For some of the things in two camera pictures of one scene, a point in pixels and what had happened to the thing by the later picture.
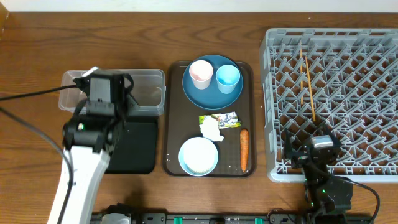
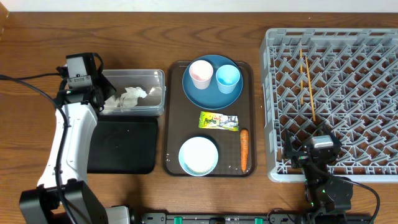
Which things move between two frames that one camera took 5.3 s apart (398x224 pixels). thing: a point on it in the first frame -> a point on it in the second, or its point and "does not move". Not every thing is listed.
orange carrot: x=244 y=137 does not move
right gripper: x=300 y=157 does not move
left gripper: x=125 y=94 -> x=110 y=90
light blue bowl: x=198 y=156 does not move
